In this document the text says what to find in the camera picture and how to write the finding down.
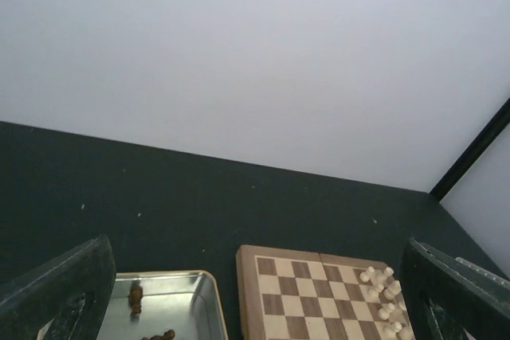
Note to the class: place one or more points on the white knight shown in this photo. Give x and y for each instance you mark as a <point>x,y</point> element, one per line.
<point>392,290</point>

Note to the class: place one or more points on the black frame post right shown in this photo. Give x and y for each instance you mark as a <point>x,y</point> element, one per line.
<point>472,152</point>

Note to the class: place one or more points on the white pawn far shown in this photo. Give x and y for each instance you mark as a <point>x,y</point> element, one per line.
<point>367,275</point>

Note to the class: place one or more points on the wooden chess board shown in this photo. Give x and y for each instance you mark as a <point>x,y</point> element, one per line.
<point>290,294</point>

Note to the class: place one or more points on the dark chess piece lying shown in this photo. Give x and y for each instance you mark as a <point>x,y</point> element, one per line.
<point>167,335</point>

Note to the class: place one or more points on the yellow metal tin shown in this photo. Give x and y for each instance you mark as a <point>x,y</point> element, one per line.
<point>187,302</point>

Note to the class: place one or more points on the white rook far corner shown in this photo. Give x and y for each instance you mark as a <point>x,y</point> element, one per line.
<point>387,272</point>

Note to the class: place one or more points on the white pawn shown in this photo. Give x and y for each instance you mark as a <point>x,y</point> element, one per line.
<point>367,275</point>
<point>390,331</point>
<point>386,310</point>
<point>374,291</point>

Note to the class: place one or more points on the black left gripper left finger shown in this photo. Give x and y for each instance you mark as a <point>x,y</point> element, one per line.
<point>70,293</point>

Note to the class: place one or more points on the dark chess piece in tin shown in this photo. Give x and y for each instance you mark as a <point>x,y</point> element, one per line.
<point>134,299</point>

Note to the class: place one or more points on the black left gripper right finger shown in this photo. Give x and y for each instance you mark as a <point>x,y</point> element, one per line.
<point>451,298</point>

